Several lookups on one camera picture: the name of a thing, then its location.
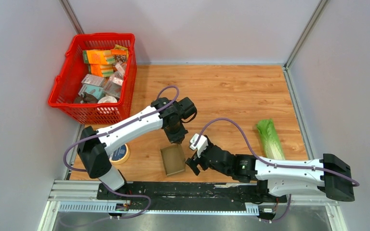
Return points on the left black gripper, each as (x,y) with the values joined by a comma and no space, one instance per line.
(178,138)

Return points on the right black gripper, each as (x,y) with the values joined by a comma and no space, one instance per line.
(195,160)

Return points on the cardboard box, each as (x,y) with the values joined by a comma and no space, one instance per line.
(173,159)

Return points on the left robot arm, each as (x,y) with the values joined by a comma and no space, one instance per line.
(96,146)

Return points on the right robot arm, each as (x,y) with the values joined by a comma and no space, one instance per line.
(329,175)

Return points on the teal box in basket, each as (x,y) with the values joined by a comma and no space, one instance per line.
(96,91)

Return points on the orange green box lower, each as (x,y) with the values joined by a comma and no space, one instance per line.
(101,70)

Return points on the orange green box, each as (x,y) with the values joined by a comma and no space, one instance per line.
(101,70)
(102,57)

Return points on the orange green box upper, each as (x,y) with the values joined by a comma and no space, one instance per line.
(102,57)

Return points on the green napa cabbage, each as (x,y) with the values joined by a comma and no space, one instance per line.
(270,139)

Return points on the clear packet in basket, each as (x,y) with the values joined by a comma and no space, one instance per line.
(113,86)

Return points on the white tape roll in basket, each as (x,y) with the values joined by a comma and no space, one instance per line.
(108,99)

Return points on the red plastic shopping basket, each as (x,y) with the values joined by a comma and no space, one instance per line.
(68,83)

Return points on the colourful snack packet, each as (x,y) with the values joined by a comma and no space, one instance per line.
(120,53)

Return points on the grey packet in basket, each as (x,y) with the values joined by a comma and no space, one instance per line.
(94,80)

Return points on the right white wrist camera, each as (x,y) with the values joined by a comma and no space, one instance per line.
(198,143)

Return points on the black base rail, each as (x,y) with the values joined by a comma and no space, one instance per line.
(191,198)

